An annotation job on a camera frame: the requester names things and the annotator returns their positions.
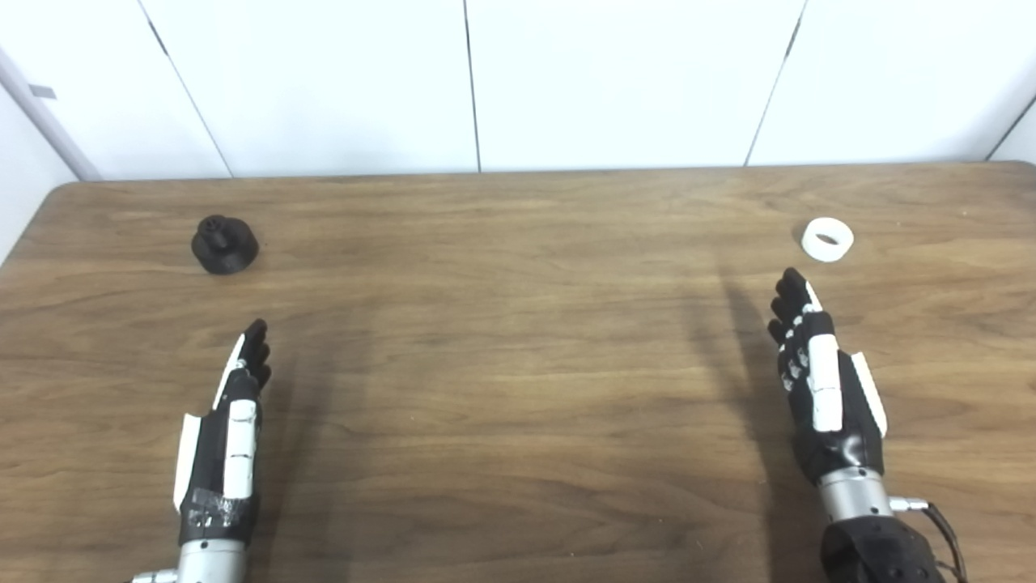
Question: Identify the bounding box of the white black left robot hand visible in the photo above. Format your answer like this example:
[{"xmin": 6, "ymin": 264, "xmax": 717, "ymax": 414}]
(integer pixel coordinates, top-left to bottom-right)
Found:
[{"xmin": 174, "ymin": 318, "xmax": 272, "ymax": 545}]

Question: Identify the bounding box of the grey wall corner post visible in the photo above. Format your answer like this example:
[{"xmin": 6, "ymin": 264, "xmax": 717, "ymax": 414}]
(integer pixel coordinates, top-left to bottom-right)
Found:
[{"xmin": 0, "ymin": 49, "xmax": 102, "ymax": 181}]

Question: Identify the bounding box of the round black part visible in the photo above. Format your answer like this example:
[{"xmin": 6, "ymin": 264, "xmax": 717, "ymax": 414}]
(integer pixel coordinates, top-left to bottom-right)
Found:
[{"xmin": 191, "ymin": 215, "xmax": 260, "ymax": 275}]

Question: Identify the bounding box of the white ring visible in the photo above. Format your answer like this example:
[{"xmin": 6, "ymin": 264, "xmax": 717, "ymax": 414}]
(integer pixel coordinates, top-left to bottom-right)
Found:
[{"xmin": 801, "ymin": 217, "xmax": 855, "ymax": 263}]

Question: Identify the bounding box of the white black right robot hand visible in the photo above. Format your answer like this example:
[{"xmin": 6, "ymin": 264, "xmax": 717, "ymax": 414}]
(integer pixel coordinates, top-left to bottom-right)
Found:
[{"xmin": 767, "ymin": 267, "xmax": 889, "ymax": 487}]

